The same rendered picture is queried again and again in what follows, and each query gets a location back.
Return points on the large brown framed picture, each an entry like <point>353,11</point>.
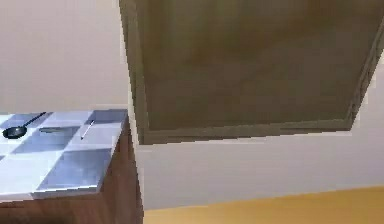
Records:
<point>246,66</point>

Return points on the white pen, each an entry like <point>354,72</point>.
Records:
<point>87,129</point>

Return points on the brown cabinet with checked top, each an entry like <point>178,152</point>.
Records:
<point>70,166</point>

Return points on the grey flat knife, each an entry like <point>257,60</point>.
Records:
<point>53,129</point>

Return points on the black ladle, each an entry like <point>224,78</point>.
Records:
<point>14,132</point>

